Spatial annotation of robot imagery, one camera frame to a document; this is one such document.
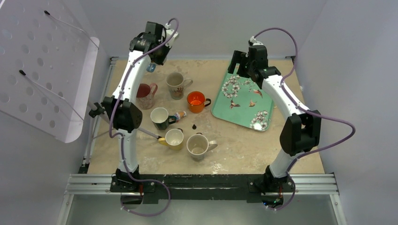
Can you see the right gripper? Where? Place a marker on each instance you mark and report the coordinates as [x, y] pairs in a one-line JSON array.
[[239, 57]]

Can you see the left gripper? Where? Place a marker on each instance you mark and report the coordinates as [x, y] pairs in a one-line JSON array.
[[160, 61]]

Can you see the blue mug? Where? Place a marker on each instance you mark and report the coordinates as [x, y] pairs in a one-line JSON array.
[[151, 67]]

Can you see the cream mug with coral print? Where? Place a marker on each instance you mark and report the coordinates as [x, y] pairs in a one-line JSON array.
[[176, 85]]

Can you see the pink halloween mug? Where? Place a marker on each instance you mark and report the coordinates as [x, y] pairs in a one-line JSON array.
[[145, 95]]

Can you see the orange mug black handle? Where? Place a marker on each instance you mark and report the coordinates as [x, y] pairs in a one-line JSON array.
[[197, 101]]

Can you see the dark teal mug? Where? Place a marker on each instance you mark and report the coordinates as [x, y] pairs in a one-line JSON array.
[[161, 119]]

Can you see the yellow mug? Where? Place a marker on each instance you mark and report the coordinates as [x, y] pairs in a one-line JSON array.
[[173, 139]]

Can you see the beige dragon print mug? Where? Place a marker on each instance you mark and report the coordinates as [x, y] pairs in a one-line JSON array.
[[198, 145]]

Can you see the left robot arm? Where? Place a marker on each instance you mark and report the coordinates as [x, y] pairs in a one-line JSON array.
[[147, 48]]

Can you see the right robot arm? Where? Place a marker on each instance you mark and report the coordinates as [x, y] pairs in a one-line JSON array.
[[301, 131]]

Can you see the green floral tray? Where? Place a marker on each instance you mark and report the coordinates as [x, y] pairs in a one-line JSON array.
[[240, 101]]

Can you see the ice cream cone toy figure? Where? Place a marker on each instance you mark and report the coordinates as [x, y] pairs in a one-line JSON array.
[[179, 115]]

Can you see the white perforated panel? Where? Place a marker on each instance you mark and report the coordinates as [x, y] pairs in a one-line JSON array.
[[47, 62]]

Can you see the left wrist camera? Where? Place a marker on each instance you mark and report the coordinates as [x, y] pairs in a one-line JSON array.
[[171, 36]]

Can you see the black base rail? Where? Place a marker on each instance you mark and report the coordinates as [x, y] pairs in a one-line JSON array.
[[252, 188]]

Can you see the aluminium frame rail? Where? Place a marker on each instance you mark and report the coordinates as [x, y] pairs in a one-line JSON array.
[[99, 184]]

